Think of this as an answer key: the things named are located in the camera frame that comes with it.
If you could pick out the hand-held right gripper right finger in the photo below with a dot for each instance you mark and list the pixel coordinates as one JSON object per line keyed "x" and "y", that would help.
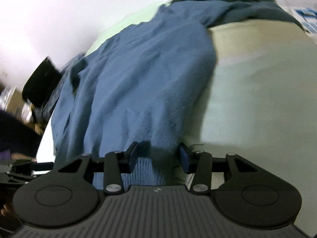
{"x": 185, "y": 160}

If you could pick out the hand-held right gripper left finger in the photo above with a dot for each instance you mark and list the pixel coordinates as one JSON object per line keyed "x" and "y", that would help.
{"x": 132, "y": 158}

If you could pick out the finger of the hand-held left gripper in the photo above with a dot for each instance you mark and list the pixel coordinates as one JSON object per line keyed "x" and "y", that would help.
{"x": 43, "y": 166}

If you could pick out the person's left hand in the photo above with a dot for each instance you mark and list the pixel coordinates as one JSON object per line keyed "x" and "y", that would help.
{"x": 6, "y": 211}

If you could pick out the black bag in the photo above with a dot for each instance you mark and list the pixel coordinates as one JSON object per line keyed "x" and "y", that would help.
{"x": 40, "y": 81}

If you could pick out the pastel printed blanket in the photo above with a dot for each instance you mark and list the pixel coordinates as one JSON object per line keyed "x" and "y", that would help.
{"x": 260, "y": 91}

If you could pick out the blue desk mat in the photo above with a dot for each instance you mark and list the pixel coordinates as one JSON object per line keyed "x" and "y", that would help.
{"x": 307, "y": 14}

